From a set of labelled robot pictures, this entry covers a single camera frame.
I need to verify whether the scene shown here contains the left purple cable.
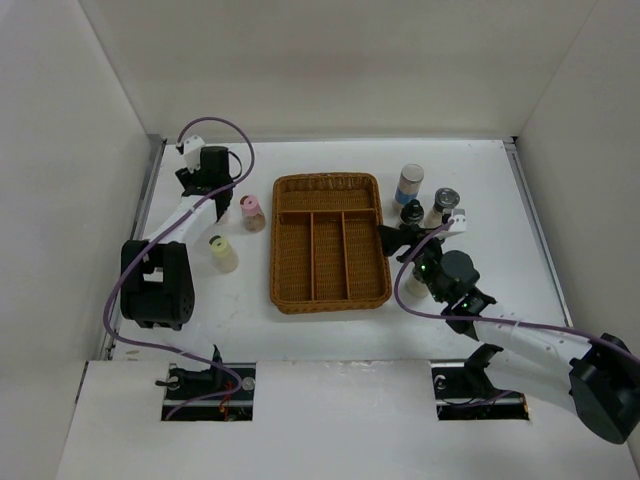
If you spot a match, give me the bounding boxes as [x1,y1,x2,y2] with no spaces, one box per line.
[102,116,257,421]

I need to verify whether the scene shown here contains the black round cap spice bottle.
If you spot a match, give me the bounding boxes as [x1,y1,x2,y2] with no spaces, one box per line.
[405,265,430,298]

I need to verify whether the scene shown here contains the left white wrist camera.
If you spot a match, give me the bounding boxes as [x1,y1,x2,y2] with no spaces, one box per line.
[176,135,206,173]

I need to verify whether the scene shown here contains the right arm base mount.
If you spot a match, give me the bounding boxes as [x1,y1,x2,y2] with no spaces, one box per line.
[431,344,529,421]

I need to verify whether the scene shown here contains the grey lid grinder bottle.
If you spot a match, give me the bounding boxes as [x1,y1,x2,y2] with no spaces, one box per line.
[424,187,460,229]

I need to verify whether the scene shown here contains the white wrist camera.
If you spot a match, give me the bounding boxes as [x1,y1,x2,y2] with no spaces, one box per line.
[447,208,468,235]
[176,135,206,173]

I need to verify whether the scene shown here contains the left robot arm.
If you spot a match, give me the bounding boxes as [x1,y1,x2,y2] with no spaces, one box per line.
[120,146,235,332]

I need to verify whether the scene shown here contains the yellow cap spice bottle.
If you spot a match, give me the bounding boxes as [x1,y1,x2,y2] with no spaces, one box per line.
[209,235,239,273]

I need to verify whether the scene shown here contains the brown wicker divided tray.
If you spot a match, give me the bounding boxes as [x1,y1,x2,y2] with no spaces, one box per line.
[270,172,392,314]

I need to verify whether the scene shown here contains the pink cap spice bottle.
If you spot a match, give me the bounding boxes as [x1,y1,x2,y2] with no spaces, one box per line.
[240,195,266,233]

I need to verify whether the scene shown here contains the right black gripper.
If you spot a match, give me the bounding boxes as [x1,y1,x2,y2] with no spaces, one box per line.
[376,223,446,303]

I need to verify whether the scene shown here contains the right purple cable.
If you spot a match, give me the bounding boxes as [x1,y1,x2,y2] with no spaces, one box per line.
[392,222,640,364]

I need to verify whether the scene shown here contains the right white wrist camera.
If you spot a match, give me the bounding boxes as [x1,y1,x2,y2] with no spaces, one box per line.
[447,208,468,235]

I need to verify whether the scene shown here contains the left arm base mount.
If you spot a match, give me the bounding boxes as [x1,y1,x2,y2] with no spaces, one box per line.
[155,363,257,422]

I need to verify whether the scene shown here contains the purple cable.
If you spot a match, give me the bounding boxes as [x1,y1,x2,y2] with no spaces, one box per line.
[102,116,257,421]
[392,222,640,364]

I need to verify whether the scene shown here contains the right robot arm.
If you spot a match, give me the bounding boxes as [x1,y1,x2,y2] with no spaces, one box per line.
[377,214,639,444]

